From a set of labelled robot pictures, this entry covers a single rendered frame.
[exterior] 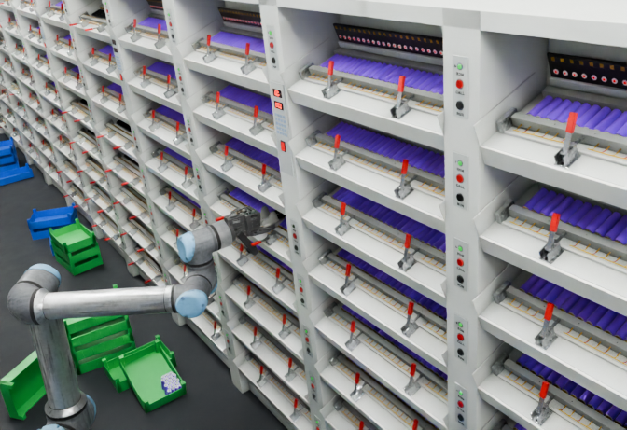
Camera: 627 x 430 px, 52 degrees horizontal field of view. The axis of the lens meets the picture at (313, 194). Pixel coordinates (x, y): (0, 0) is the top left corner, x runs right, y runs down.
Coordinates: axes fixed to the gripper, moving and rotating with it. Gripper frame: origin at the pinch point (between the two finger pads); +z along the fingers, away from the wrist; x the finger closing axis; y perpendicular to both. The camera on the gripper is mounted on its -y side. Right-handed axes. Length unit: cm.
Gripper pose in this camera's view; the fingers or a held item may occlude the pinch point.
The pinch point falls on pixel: (278, 219)
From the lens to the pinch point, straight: 228.9
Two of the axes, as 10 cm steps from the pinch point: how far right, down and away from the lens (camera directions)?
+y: -0.9, -9.1, -4.1
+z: 8.3, -3.0, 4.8
